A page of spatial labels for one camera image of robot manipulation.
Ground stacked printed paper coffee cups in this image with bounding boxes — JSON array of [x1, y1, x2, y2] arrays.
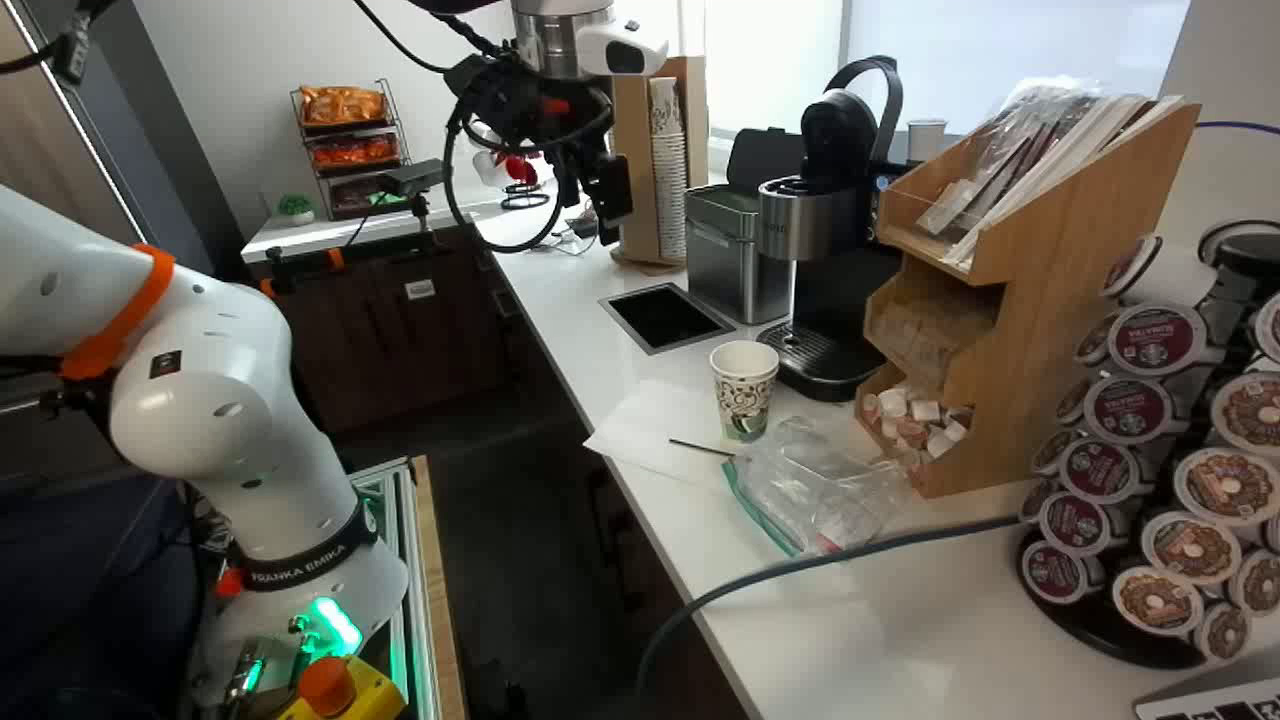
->
[[702, 338, 784, 449]]

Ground orange snack bag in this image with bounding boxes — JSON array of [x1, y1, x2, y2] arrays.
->
[[308, 134, 398, 176], [292, 85, 390, 134]]

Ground dark wooden cabinet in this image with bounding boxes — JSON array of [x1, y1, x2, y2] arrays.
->
[[255, 226, 536, 435]]

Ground purple cable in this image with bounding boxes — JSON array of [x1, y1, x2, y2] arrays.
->
[[1193, 115, 1280, 141]]

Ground maroon lid coffee pod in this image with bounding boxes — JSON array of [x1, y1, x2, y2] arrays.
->
[[1104, 302, 1212, 382], [1073, 315, 1115, 372], [1100, 236, 1167, 302], [1081, 372, 1177, 449], [1034, 494, 1115, 556], [1053, 377, 1095, 428], [1056, 435, 1143, 509], [1014, 535, 1093, 607], [1033, 428, 1073, 478]]

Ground clear plastic zip bag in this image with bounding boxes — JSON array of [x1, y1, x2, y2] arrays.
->
[[718, 414, 912, 562]]

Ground wire snack rack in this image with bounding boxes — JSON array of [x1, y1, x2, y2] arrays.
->
[[286, 81, 413, 218]]

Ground white creamer cups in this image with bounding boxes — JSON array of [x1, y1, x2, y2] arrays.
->
[[872, 382, 970, 463]]

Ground black pod coffee machine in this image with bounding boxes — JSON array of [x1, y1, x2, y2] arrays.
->
[[756, 52, 912, 400]]

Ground white printed box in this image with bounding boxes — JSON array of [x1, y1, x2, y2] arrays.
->
[[1133, 655, 1280, 720]]

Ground brown lid coffee pod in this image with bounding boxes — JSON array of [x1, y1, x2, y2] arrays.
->
[[1207, 372, 1280, 462], [1226, 549, 1280, 617], [1136, 509, 1244, 588], [1170, 443, 1280, 530], [1108, 564, 1207, 642], [1193, 601, 1255, 665]]

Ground stack of white cups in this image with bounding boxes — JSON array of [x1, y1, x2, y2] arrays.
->
[[647, 73, 688, 265]]

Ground black coffee pod carousel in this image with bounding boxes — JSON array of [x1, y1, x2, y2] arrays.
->
[[1013, 218, 1280, 673]]

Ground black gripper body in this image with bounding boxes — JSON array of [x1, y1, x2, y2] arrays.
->
[[524, 73, 614, 185]]

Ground grey metal box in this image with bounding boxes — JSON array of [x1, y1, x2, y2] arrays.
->
[[680, 182, 793, 331]]

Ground yellow emergency stop box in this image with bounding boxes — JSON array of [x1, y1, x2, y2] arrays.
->
[[270, 655, 407, 720]]

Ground grey cable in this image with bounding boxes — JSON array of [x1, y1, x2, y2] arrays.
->
[[632, 513, 1022, 720]]

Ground tea bag packets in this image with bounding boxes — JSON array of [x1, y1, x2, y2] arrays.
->
[[917, 81, 1156, 245]]

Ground wooden condiment organizer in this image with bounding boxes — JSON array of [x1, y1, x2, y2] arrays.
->
[[851, 91, 1202, 499]]

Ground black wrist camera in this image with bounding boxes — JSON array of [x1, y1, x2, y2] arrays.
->
[[451, 52, 541, 141]]

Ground black plastic container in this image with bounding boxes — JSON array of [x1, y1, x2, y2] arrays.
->
[[724, 123, 810, 198]]

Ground wooden board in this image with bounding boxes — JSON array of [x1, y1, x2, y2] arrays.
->
[[403, 451, 473, 720]]

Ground black drip tray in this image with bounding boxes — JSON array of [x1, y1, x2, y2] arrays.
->
[[599, 279, 737, 355]]

